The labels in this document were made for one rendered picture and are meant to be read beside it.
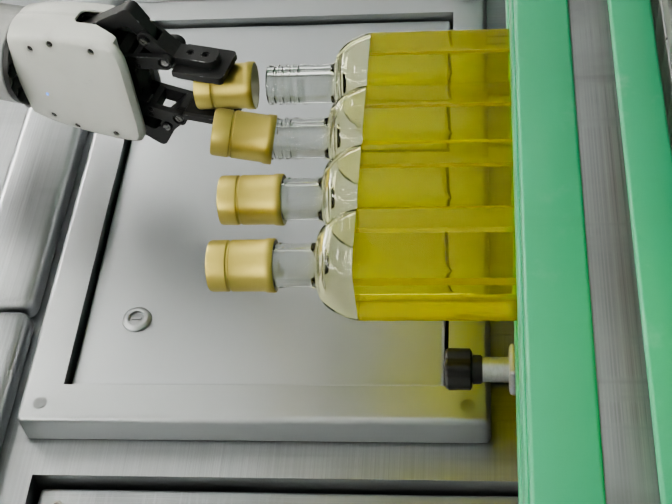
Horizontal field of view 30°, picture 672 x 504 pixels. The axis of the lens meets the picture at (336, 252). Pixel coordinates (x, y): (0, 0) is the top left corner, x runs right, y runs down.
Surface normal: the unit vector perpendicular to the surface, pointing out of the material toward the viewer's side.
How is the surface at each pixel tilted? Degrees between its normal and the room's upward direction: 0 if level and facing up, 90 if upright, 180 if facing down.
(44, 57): 73
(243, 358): 90
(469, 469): 90
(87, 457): 90
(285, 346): 90
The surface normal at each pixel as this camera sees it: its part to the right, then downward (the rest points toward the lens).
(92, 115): -0.32, 0.74
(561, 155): -0.10, -0.64
